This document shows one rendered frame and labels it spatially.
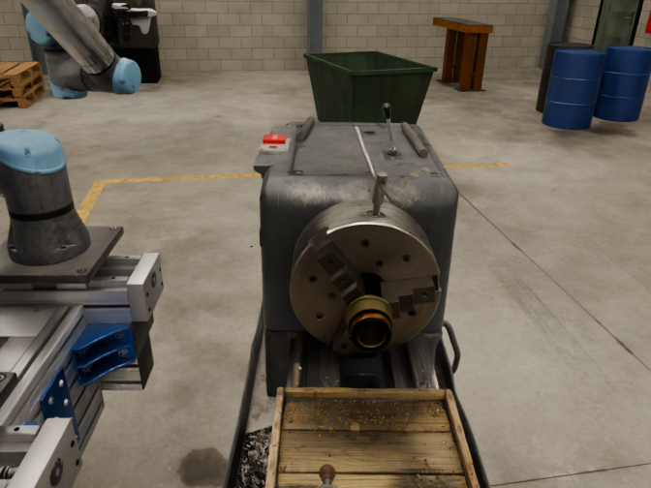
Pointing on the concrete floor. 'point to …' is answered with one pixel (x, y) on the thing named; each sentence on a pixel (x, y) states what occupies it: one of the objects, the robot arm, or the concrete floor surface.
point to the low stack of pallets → (20, 82)
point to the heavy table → (464, 51)
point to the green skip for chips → (367, 86)
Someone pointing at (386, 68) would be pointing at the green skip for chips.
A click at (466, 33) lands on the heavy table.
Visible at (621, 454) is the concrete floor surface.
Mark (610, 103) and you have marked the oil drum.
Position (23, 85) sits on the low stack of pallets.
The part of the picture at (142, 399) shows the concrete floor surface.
